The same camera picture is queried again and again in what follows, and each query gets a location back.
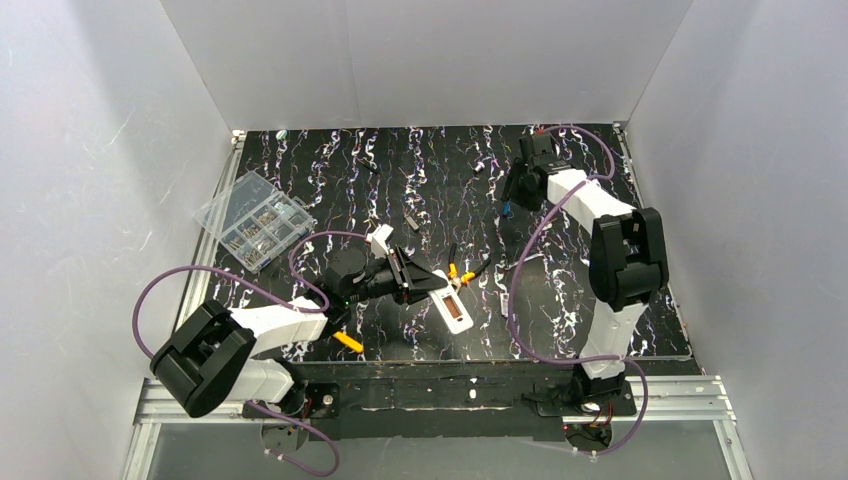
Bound white remote control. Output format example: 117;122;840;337
428;270;474;335

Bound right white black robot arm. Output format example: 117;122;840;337
502;131;669;404

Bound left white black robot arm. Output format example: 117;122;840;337
149;248;449;418

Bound silver wrench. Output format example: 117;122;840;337
503;252;544;271

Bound clear plastic screw organizer box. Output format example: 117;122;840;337
193;171;317;273

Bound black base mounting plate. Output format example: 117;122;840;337
273;360;638;440

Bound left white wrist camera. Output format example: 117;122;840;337
366;224;394;259

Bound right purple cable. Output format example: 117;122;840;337
506;124;651;457

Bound orange handled pliers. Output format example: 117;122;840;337
447;243;493;293

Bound aluminium frame rail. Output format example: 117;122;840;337
122;129;753;480

